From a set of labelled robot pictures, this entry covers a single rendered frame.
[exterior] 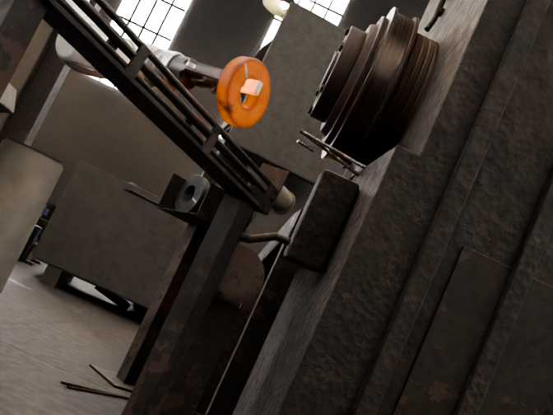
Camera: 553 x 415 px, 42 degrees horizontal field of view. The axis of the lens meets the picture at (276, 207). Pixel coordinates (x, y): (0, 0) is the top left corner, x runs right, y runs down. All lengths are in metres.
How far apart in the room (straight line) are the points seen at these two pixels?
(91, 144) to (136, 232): 8.03
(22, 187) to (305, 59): 3.62
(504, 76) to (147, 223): 3.03
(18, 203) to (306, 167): 3.49
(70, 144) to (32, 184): 11.05
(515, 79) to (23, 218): 1.06
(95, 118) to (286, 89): 7.92
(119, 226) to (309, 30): 1.77
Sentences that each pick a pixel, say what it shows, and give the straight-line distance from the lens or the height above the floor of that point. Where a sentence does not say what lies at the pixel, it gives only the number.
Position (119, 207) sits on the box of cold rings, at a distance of 4.38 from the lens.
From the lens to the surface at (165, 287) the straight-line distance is 2.47.
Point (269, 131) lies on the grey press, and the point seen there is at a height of 1.44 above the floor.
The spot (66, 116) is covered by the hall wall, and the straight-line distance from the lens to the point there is 12.51.
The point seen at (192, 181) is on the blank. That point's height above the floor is 0.72.
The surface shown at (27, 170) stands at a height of 0.48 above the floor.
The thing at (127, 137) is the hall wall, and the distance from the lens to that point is 12.29.
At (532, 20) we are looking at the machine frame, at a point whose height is 1.25.
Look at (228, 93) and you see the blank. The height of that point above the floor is 0.81.
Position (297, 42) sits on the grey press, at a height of 2.05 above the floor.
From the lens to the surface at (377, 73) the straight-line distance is 1.90.
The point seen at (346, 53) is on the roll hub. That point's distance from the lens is 1.99.
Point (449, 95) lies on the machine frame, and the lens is 1.66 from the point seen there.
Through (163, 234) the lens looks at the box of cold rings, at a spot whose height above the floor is 0.55.
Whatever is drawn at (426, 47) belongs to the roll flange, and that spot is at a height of 1.24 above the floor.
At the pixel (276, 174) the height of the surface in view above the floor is 0.71.
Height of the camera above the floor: 0.45
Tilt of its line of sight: 7 degrees up
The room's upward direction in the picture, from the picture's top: 25 degrees clockwise
